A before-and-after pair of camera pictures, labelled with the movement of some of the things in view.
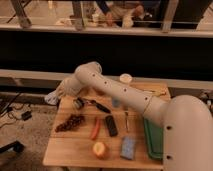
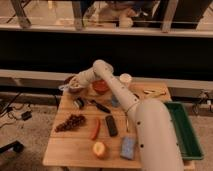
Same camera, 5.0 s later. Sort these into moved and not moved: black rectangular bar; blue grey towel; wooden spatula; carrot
Moved: blue grey towel
Not moved: wooden spatula; black rectangular bar; carrot
